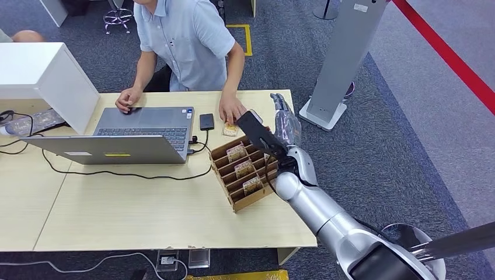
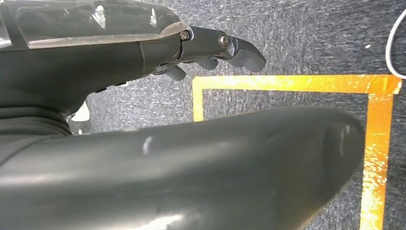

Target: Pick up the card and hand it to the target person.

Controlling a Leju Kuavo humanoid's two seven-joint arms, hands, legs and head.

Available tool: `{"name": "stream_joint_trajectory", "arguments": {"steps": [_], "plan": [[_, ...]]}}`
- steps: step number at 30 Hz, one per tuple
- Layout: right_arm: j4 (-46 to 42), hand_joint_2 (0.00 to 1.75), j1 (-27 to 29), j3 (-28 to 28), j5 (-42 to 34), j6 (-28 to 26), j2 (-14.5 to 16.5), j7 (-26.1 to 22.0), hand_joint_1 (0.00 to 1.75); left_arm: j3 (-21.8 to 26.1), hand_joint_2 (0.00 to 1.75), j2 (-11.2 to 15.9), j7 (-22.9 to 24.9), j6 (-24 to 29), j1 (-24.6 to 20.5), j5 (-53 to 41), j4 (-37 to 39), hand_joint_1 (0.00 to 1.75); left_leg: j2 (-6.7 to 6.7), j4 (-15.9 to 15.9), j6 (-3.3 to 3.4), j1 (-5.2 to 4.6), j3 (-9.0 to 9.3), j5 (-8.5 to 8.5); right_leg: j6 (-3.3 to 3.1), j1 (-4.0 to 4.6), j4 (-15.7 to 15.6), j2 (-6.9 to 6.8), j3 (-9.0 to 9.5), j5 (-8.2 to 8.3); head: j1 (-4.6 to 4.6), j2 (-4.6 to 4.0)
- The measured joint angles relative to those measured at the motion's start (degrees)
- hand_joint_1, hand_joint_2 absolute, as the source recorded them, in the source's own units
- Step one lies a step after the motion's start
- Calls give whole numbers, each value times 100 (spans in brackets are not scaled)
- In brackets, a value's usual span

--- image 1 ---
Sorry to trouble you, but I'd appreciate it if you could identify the person's right hand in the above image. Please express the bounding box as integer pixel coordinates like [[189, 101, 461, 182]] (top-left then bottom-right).
[[114, 86, 145, 115]]

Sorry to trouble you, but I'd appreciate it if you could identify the person's left hand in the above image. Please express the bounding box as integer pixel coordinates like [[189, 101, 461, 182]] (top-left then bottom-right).
[[218, 92, 248, 127]]

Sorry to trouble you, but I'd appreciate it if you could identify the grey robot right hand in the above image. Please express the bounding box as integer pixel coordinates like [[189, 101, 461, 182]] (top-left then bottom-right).
[[269, 92, 303, 150]]

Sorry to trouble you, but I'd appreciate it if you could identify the yellow hotel key card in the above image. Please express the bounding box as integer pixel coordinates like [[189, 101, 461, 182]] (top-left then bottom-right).
[[233, 159, 256, 179], [225, 142, 248, 163], [222, 122, 241, 138], [242, 176, 264, 197]]

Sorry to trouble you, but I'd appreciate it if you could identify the person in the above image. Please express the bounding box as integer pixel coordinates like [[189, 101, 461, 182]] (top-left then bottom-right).
[[114, 0, 248, 127], [0, 27, 46, 43]]

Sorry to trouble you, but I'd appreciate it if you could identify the wooden card holder rack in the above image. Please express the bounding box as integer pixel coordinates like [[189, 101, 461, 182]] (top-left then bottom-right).
[[209, 128, 280, 214]]

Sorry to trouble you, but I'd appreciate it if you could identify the grey phone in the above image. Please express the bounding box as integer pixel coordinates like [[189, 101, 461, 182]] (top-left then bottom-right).
[[247, 108, 265, 125]]

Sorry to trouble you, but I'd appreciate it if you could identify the black phone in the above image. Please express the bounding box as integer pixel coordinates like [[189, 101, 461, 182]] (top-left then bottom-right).
[[199, 113, 215, 132]]

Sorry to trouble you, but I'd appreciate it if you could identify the silver laptop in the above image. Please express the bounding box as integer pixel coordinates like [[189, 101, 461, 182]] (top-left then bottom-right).
[[19, 106, 196, 166]]

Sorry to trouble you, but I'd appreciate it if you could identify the chrome chair base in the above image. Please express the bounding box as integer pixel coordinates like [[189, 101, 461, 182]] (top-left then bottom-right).
[[102, 0, 135, 36]]

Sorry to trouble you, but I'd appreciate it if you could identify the white box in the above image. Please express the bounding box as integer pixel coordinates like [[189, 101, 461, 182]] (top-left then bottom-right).
[[0, 41, 101, 135]]

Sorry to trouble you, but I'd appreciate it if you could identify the grey kiosk stand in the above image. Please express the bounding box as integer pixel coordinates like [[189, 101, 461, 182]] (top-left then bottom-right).
[[298, 0, 388, 132]]

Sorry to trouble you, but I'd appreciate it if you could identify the white cabinet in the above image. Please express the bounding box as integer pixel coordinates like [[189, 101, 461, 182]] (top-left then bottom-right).
[[39, 0, 69, 28]]

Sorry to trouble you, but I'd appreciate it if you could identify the stanchion pole with round base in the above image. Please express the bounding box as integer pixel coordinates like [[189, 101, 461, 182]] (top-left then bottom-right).
[[312, 0, 340, 21]]

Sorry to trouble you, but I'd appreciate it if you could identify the wooden desk leg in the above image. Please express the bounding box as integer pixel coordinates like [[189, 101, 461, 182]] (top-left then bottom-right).
[[277, 247, 301, 266]]

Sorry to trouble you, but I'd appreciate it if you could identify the yellow patterned box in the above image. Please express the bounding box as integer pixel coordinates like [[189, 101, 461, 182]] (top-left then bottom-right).
[[184, 269, 290, 280]]

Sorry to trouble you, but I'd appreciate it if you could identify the round metal base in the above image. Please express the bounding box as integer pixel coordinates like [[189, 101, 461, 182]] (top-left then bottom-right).
[[381, 223, 447, 280]]

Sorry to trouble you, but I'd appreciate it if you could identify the floor socket box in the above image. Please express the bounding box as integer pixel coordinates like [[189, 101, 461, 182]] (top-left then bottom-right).
[[187, 248, 211, 270], [156, 250, 181, 274]]

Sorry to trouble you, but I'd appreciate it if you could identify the dark grey robot strut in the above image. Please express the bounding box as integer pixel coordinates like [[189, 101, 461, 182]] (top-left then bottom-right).
[[409, 220, 495, 264]]

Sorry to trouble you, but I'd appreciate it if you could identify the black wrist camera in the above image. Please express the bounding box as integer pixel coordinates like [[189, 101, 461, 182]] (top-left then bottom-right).
[[236, 111, 289, 159]]

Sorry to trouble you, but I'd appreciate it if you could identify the short black cable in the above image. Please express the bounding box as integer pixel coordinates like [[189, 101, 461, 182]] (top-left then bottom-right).
[[188, 129, 212, 156]]

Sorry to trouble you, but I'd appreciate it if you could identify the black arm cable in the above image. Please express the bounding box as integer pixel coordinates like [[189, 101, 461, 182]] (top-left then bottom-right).
[[264, 153, 280, 196]]

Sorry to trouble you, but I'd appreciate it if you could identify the long black cable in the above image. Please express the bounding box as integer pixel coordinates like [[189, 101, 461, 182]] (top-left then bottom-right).
[[40, 141, 213, 181]]

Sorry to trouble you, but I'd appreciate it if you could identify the white cable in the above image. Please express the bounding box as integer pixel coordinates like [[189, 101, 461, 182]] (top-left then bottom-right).
[[0, 252, 189, 280]]

